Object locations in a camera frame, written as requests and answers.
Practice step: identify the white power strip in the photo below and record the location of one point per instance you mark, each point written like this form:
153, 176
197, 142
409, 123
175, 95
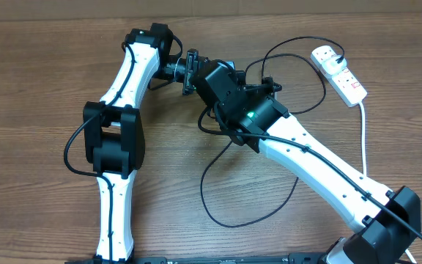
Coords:
345, 83

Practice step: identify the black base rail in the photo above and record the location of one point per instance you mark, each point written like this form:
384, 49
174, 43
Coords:
293, 258

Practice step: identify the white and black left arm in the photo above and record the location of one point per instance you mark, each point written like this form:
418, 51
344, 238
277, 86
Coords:
114, 136

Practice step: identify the white USB charger plug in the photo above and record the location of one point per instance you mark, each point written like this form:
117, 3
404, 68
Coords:
334, 65

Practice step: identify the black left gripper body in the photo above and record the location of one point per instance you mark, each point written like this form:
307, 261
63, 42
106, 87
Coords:
191, 68

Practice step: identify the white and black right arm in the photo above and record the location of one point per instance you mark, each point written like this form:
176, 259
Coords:
384, 222

